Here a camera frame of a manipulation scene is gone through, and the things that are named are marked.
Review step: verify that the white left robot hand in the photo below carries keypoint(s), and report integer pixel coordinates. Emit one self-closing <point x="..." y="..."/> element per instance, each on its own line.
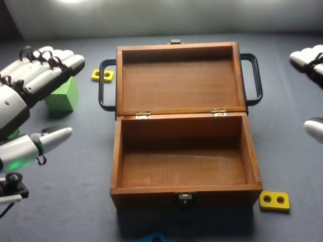
<point x="12" y="100"/>

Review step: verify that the blue block with hole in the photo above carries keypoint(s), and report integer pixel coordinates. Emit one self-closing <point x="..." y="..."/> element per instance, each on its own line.
<point x="151" y="238"/>

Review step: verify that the textured green cube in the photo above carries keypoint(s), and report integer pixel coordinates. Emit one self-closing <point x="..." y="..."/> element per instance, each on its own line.
<point x="63" y="100"/>

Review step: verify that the grey table cloth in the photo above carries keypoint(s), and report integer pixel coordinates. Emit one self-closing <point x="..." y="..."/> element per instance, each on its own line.
<point x="75" y="201"/>

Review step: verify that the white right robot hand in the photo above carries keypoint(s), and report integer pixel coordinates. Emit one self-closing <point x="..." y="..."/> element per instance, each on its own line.
<point x="308" y="56"/>

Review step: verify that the green flat block with hole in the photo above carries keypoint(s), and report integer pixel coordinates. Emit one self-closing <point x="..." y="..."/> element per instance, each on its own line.
<point x="15" y="134"/>

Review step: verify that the yellow two-hole block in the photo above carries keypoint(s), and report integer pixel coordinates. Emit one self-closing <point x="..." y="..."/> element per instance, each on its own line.
<point x="96" y="77"/>
<point x="274" y="205"/>

